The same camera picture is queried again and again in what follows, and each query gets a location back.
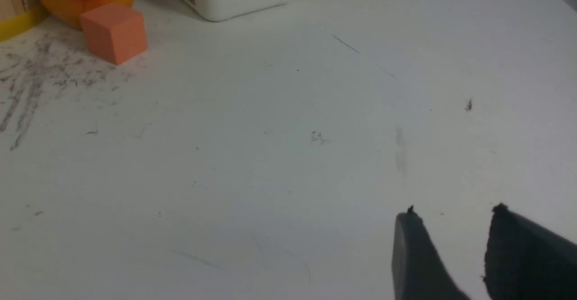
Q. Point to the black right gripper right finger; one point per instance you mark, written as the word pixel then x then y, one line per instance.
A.
pixel 525 261

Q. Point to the salmon pink cube block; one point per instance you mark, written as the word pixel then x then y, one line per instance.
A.
pixel 114 32

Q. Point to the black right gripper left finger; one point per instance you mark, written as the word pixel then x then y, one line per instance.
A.
pixel 418 272

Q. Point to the bamboo steamer base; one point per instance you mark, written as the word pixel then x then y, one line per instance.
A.
pixel 19 16

